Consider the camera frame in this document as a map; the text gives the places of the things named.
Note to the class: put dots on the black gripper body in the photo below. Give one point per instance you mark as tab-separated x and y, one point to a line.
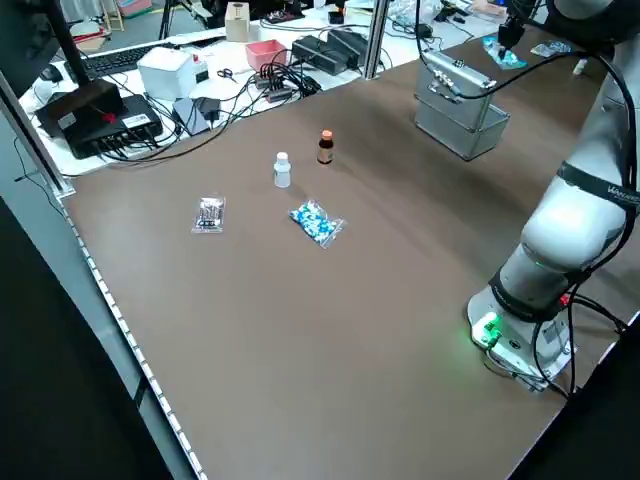
520	15

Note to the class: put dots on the bag of blue white capsules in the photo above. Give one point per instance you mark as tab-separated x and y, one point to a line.
562	47
315	225

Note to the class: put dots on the black monitor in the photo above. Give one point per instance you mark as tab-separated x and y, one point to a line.
20	40

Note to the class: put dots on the white box appliance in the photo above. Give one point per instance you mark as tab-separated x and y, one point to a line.
165	72

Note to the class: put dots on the black monitor stand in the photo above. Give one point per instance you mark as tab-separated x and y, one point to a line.
80	100

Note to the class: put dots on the black keyboard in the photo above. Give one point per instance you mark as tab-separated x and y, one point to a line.
115	61

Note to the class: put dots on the black usb hub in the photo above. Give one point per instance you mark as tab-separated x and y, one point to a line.
272	82

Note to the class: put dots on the translucent white plastic bottle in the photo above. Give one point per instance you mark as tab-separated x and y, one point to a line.
282	175

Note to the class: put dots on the black network switch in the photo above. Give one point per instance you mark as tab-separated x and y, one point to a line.
135	120

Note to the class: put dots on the black power adapter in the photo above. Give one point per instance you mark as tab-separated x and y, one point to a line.
207	110

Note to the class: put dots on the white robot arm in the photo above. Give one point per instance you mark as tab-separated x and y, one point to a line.
565	235

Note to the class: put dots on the white blue soft packet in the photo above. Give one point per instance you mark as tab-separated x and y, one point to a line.
540	50

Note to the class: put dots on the brown bottle orange cap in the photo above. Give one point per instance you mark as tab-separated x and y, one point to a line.
325	150

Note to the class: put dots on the pink plastic box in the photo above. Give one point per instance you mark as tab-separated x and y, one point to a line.
265	55

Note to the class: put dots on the aluminium medicine case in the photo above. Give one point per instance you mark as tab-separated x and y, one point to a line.
450	130

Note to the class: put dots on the aluminium frame post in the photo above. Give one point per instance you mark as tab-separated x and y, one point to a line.
376	40
30	140

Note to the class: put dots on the blue cotton swab packet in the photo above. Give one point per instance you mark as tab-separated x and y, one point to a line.
515	62

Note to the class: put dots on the clear bag of vials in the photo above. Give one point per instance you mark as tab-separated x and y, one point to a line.
209	215

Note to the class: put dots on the wooden box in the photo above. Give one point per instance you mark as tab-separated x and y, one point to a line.
237	22

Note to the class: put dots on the black scissors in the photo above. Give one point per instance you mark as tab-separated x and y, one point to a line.
226	74

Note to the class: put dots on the small white pill bottle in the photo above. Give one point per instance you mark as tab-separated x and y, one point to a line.
580	67

